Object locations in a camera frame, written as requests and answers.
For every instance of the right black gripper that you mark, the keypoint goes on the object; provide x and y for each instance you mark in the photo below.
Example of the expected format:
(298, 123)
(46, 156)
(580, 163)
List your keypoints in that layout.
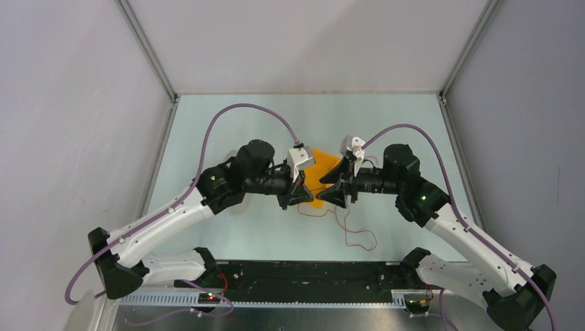
(344, 170)

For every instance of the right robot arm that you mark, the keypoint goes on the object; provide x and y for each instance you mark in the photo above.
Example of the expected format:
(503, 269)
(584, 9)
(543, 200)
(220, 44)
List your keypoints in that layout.
(510, 289)

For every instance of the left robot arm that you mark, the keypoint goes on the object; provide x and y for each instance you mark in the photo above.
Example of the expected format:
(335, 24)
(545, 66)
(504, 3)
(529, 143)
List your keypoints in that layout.
(125, 260)

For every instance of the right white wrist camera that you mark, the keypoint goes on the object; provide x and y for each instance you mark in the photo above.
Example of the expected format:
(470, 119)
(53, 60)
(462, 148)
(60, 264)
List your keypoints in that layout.
(352, 148)

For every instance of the aluminium frame post right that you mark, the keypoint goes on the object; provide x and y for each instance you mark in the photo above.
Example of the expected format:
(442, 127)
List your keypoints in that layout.
(479, 29)

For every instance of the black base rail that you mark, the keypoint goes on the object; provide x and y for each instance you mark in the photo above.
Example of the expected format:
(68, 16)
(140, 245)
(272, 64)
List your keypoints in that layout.
(309, 281)

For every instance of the orange plastic bin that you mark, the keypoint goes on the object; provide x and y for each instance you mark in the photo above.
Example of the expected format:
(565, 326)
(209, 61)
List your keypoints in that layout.
(324, 163)

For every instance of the right controller board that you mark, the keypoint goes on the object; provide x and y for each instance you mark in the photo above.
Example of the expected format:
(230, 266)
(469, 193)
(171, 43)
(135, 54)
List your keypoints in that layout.
(418, 306)

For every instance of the controller board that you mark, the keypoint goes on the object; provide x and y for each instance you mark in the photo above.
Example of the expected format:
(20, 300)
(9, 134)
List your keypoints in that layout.
(418, 306)
(208, 298)

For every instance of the aluminium frame post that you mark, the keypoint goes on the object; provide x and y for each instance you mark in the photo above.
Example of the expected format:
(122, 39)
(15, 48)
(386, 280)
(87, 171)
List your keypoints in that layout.
(136, 28)
(479, 29)

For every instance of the left controller board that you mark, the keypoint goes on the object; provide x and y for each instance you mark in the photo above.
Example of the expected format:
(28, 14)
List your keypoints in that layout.
(208, 298)

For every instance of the aluminium frame post left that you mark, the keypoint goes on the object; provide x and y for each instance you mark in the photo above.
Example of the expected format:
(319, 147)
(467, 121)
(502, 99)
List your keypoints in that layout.
(136, 28)

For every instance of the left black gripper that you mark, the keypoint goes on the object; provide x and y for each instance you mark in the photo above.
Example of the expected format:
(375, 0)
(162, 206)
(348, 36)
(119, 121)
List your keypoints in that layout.
(300, 195)

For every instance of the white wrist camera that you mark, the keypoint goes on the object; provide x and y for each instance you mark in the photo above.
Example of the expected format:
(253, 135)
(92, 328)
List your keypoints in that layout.
(299, 158)
(352, 148)

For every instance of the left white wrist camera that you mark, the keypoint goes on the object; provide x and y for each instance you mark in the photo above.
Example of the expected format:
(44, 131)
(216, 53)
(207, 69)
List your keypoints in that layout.
(299, 158)

